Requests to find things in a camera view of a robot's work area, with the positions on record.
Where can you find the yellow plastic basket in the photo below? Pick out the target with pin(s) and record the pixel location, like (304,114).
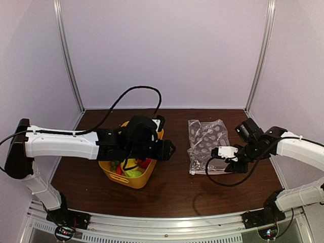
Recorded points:
(128,154)

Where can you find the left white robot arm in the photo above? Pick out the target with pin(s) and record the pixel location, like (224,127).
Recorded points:
(30,141)

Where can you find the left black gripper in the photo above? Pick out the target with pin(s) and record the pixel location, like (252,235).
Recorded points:
(163,153)

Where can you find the front aluminium rail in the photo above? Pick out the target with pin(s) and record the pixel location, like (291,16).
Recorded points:
(218,228)

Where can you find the right aluminium frame post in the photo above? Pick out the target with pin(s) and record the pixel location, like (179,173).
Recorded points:
(268,29)

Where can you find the green toy pear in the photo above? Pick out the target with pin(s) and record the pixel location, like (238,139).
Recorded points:
(133,173)

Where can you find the red toy apple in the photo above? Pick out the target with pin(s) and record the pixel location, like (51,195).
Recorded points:
(144,163)

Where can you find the circuit board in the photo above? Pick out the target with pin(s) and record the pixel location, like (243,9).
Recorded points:
(64,233)
(268,233)

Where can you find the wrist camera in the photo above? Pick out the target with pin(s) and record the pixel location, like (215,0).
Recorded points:
(225,152)
(160,122)

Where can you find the right circuit board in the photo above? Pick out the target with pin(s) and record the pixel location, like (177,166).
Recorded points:
(268,233)

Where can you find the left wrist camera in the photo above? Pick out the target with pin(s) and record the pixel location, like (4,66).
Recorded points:
(160,122)

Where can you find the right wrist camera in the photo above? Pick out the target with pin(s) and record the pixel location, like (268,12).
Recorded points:
(225,152)

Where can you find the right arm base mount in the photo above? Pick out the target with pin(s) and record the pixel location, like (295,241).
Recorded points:
(270,214)

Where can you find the left circuit board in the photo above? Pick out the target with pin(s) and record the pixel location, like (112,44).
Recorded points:
(64,233)

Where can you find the red toy chili pepper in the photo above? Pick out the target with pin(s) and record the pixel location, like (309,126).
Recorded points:
(119,170)

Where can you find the clear dotted zip bag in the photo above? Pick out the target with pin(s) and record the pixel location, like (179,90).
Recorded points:
(203,138)

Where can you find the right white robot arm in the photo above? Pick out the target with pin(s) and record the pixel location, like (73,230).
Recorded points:
(277,142)

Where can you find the green toy grapes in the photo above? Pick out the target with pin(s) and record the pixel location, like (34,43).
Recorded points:
(114,164)

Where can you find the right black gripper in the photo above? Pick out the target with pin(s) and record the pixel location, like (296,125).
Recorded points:
(236,168)

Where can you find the aluminium frame post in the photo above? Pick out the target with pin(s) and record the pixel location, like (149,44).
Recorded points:
(66,54)
(268,29)

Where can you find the left aluminium frame post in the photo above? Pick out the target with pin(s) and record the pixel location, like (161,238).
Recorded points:
(66,54)

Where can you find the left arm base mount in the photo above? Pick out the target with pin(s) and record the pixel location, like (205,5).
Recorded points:
(66,217)

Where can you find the yellow toy apple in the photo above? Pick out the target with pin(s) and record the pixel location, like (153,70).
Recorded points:
(129,165)

